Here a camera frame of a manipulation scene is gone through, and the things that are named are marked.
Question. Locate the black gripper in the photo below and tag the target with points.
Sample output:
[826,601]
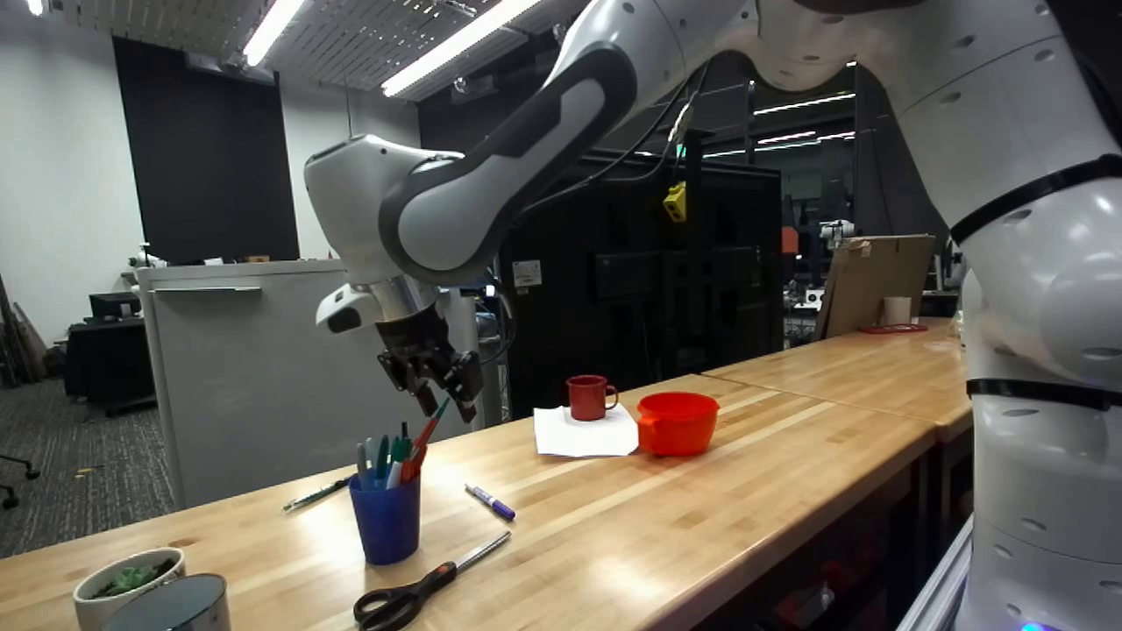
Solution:
[416,351]

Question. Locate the blue cup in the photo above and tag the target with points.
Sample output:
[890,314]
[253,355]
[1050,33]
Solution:
[386,525]

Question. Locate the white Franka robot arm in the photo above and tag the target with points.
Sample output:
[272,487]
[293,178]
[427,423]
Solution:
[1027,351]

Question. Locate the red pen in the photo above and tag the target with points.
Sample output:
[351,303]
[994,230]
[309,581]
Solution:
[424,441]

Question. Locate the short dark green pen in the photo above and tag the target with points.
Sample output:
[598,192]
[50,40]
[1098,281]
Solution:
[317,491]

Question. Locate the red plastic cup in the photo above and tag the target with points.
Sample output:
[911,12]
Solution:
[679,423]

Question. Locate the small plant print cup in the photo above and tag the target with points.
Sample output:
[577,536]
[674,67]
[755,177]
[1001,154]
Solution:
[128,579]

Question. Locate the white paper cup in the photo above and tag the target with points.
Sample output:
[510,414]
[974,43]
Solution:
[898,309]

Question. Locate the green marker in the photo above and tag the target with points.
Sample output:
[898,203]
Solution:
[379,458]

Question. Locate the purple marker with white band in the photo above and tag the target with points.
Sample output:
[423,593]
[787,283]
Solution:
[493,502]

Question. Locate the white folded cloth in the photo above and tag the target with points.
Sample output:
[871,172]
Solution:
[580,438]

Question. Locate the dark red mug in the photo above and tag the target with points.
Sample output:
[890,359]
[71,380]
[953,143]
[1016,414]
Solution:
[585,397]

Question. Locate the grey metal cabinet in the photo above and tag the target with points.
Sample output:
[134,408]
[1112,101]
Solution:
[233,386]

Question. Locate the large black cabinet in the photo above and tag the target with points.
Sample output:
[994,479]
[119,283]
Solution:
[653,290]

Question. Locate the yellow hanging tag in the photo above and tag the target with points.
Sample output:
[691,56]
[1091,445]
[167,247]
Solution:
[674,199]

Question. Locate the low black cabinet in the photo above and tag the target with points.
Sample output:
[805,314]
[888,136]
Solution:
[106,361]

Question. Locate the long ceiling light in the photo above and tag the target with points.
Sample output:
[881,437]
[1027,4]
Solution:
[458,43]
[272,30]
[33,4]

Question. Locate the tan cardboard box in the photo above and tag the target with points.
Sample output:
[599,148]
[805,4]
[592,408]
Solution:
[878,281]

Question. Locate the black chair base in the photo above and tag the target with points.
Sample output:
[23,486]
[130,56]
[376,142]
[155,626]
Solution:
[14,479]

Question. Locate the black wall screen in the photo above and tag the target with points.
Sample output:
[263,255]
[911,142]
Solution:
[203,162]

